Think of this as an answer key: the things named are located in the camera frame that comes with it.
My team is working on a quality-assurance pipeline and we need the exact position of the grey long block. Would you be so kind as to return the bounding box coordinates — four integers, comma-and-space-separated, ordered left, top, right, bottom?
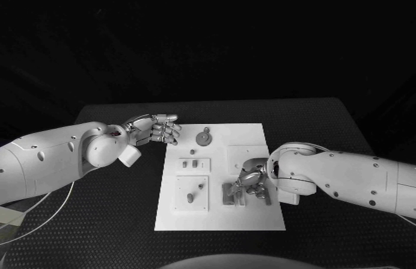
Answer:
222, 182, 236, 206

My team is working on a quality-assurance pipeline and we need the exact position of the white cable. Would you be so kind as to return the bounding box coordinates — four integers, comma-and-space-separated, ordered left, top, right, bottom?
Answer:
0, 191, 53, 230
396, 214, 416, 227
0, 180, 76, 246

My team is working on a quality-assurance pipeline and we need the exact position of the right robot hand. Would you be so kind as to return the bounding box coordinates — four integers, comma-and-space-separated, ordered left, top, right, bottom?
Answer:
226, 157, 270, 200

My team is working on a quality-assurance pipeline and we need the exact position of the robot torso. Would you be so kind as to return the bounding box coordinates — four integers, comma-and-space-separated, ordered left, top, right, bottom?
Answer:
155, 253, 328, 269

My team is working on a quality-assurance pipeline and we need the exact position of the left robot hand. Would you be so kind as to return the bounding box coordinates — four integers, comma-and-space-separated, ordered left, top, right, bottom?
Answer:
122, 114, 183, 147

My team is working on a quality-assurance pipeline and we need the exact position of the pale block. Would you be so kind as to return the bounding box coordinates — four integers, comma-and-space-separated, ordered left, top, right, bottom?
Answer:
0, 206, 27, 227

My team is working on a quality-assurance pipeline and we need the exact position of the white task board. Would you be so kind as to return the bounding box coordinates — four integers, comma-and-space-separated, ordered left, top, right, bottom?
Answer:
154, 123, 286, 232

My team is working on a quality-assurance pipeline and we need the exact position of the grey gear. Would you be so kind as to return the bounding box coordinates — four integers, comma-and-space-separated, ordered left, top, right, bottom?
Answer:
194, 131, 213, 147

